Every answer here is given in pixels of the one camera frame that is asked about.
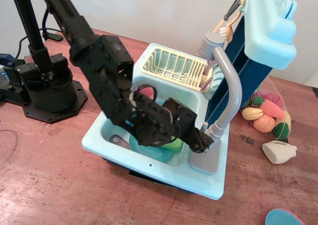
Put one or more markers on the net bag of toy food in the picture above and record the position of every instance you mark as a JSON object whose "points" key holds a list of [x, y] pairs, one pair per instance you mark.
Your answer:
{"points": [[265, 110]]}

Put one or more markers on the cream dish rack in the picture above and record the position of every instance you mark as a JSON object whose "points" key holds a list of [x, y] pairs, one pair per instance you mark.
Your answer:
{"points": [[175, 67]]}

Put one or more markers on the cream toy jug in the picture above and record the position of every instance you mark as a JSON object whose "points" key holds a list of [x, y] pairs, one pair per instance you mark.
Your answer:
{"points": [[279, 152]]}

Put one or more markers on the green square plate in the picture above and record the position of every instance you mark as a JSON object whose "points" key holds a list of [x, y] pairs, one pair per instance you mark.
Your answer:
{"points": [[175, 146]]}

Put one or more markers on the orange toy brush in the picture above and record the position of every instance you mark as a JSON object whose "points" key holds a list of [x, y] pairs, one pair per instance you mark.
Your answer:
{"points": [[227, 31]]}

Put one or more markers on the teal round plate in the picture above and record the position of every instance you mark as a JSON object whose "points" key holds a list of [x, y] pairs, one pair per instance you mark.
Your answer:
{"points": [[160, 154]]}

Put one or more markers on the black hanging hook utensil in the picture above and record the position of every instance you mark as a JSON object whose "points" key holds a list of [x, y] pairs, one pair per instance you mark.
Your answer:
{"points": [[231, 10]]}

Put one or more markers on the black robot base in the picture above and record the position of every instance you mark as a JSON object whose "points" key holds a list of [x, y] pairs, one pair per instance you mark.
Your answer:
{"points": [[55, 96]]}

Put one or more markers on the brown toy utensil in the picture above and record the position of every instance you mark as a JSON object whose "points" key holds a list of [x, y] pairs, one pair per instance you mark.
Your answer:
{"points": [[118, 140]]}

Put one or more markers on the purple cutlery in holder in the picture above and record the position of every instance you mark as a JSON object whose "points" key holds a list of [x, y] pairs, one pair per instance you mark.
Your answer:
{"points": [[207, 75]]}

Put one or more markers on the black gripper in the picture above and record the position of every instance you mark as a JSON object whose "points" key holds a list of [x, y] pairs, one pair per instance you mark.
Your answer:
{"points": [[154, 125]]}

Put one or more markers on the blue plate with pink rim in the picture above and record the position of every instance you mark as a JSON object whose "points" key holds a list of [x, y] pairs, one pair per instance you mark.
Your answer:
{"points": [[282, 217]]}

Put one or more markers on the dark blue back panel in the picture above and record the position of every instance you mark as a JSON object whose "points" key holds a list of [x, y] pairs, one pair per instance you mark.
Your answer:
{"points": [[240, 80]]}

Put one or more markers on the pink round plate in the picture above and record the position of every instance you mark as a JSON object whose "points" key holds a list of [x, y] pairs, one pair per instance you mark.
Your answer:
{"points": [[147, 91]]}

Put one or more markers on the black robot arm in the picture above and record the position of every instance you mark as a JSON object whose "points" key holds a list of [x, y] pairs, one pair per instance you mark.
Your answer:
{"points": [[108, 67]]}

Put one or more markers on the light blue toy sink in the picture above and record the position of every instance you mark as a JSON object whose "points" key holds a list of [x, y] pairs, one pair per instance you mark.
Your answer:
{"points": [[199, 173]]}

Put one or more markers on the grey faucet lever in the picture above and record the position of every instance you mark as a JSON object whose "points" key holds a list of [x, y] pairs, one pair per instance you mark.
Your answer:
{"points": [[204, 128]]}

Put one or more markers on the blue black device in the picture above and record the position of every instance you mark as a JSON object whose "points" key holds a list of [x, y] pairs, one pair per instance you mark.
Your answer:
{"points": [[12, 89]]}

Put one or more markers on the light blue shelf top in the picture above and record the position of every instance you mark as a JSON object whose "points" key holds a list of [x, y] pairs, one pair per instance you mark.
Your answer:
{"points": [[269, 32]]}

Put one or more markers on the grey toy faucet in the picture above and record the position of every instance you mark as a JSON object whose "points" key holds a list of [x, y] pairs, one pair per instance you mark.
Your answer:
{"points": [[221, 111]]}

